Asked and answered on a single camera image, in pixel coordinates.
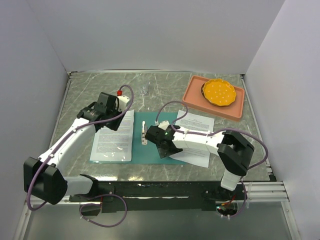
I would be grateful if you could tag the orange dotted plate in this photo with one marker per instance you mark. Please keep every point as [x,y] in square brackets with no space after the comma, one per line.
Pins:
[219,92]

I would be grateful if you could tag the teal file folder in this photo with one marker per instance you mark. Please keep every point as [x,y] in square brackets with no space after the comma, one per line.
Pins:
[135,142]

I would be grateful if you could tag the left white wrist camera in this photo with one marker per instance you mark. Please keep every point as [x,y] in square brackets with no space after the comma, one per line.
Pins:
[122,101]

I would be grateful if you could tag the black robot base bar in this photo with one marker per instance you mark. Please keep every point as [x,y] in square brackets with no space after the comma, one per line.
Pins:
[114,196]

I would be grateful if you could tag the clear glass cup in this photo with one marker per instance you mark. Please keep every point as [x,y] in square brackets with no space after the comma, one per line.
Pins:
[143,90]

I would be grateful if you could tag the pink rectangular tray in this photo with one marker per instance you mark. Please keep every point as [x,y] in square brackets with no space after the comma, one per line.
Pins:
[194,99]

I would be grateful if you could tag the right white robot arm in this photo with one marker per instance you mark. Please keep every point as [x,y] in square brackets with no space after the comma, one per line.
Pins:
[234,150]

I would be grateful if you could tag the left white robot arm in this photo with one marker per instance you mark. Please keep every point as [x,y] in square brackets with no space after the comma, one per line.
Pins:
[44,176]

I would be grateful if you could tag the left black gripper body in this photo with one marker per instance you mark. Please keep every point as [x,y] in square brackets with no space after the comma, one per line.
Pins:
[114,124]

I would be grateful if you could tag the printed paper sheet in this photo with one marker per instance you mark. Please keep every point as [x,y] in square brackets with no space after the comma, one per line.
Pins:
[114,146]
[193,156]

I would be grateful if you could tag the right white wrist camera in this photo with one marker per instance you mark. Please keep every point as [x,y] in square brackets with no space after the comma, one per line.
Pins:
[163,124]

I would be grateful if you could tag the metal folder clip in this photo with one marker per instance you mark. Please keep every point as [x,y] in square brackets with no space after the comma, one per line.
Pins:
[144,130]

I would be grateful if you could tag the aluminium frame rail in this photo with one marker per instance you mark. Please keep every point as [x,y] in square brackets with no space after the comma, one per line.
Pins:
[265,214]

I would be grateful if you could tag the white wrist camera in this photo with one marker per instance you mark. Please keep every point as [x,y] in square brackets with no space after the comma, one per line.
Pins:
[163,124]
[122,101]

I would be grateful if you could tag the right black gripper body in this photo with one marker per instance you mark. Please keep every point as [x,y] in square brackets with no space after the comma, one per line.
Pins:
[158,144]

